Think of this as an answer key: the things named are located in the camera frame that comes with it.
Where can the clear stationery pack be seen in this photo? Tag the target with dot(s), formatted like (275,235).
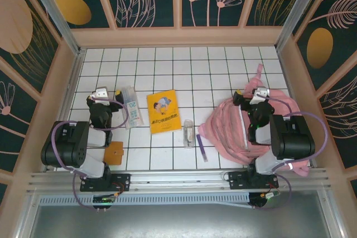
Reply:
(134,112)

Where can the pink student backpack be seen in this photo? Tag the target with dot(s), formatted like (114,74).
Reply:
(223,121)

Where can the orange wallet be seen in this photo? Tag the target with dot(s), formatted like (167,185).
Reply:
(113,153)

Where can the yellow book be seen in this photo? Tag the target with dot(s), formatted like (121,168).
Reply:
(164,115)

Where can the small clear plastic case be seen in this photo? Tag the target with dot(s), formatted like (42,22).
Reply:
(188,133)

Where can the purple pen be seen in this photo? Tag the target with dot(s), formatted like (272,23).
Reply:
(202,148)

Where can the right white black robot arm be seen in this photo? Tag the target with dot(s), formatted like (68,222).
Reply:
(295,137)

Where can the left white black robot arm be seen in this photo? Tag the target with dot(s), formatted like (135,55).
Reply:
(67,143)

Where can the grey metal sheet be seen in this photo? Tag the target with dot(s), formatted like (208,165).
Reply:
(178,224)

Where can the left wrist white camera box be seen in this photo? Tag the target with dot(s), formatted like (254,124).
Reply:
(100,93)

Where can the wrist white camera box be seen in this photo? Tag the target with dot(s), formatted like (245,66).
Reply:
(260,95)
(100,93)

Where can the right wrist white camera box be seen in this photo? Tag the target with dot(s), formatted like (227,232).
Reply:
(260,95)

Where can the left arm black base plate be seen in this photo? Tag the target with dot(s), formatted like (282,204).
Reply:
(120,182)

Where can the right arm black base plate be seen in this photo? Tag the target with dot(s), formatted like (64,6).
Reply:
(237,180)

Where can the aluminium corner post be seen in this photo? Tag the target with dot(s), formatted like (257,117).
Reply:
(55,12)
(302,12)

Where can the aluminium mounting rail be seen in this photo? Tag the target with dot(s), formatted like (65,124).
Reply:
(178,178)

